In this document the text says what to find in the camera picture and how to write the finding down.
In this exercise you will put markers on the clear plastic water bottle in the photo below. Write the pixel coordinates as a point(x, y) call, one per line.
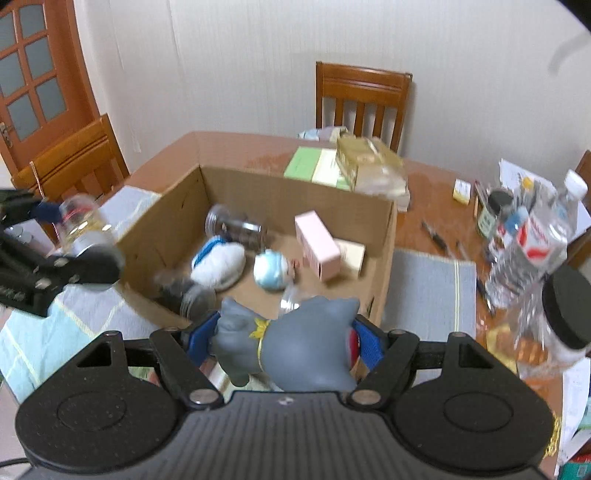
point(541, 242)

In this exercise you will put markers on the grey cat plush toy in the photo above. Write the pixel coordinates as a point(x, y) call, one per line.
point(311, 348)

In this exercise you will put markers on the dark jar green label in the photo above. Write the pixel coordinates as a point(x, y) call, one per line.
point(497, 200)

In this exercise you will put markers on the clear plastic jar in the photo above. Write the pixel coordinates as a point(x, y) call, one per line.
point(292, 298)

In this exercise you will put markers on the small yellow white box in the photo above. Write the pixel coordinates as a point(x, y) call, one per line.
point(462, 191)

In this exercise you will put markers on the blue white knitted sock roll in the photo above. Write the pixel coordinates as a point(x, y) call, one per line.
point(183, 296)

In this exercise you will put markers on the light blue round toy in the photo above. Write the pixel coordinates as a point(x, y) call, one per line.
point(271, 271)

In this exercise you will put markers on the glass bottle gold beads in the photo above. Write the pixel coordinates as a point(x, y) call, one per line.
point(83, 231)

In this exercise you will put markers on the brown cardboard box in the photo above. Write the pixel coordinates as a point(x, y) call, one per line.
point(172, 230)

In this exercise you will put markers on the blue grey checked cloth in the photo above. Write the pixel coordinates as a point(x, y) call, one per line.
point(429, 296)

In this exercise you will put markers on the black pen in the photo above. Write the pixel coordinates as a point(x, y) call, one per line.
point(436, 238)

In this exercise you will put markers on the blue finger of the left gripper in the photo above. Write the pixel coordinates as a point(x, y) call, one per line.
point(47, 212)

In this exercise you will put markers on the wooden chair left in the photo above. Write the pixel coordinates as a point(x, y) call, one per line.
point(89, 161)

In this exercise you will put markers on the white grey ribbed sock roll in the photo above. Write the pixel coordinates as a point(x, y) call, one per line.
point(219, 264)

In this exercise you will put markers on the plastic wrapped beige package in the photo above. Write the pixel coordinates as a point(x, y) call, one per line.
point(370, 167)

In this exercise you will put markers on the clear jar dark contents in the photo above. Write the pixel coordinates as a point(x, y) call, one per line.
point(235, 227)

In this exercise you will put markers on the cream printed carton box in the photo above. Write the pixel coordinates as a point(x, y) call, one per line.
point(352, 255)

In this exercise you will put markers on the pink carton box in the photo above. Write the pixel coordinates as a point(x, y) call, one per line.
point(319, 248)

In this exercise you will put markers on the wooden chair at wall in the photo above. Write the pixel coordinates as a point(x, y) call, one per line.
point(364, 86)

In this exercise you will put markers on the black lid clear container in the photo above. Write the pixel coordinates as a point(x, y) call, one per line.
point(550, 324)

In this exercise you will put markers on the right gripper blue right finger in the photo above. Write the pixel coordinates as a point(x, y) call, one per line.
point(373, 341)

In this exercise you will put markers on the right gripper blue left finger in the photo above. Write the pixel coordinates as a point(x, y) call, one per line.
point(197, 338)

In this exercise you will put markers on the wooden door with glass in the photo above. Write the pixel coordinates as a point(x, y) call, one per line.
point(45, 90)

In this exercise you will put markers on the green white flat box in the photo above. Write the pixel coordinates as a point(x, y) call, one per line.
point(316, 165)

